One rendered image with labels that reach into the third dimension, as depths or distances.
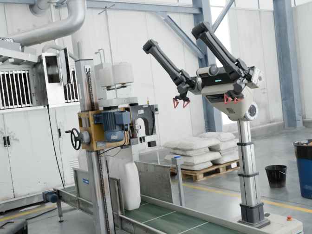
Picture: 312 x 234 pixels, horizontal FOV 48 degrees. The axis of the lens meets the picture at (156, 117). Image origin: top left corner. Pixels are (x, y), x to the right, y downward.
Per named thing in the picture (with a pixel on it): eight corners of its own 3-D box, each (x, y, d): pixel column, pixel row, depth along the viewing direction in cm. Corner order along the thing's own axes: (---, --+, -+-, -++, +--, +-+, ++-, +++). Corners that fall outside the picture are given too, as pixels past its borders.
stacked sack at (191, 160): (223, 159, 593) (222, 150, 592) (194, 167, 553) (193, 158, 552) (205, 157, 627) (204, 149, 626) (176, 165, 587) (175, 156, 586)
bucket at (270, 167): (293, 184, 482) (291, 165, 481) (280, 190, 465) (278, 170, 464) (275, 181, 506) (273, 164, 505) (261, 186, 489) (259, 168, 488)
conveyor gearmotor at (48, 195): (62, 202, 422) (61, 190, 421) (50, 205, 413) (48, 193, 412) (54, 198, 446) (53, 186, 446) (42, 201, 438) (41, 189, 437)
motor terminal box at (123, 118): (131, 126, 273) (130, 111, 272) (124, 128, 264) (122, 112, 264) (123, 126, 277) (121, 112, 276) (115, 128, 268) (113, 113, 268)
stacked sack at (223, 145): (246, 145, 627) (245, 137, 626) (219, 152, 588) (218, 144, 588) (228, 144, 663) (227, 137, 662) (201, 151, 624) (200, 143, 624)
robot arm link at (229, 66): (204, 20, 228) (192, 30, 234) (202, 22, 223) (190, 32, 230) (245, 71, 233) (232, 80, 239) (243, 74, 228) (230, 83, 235)
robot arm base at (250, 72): (246, 68, 253) (242, 83, 250) (239, 63, 249) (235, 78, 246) (256, 66, 246) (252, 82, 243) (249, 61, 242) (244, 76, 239)
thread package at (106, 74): (120, 85, 302) (117, 66, 301) (105, 87, 294) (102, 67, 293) (112, 87, 315) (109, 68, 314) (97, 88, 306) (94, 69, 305)
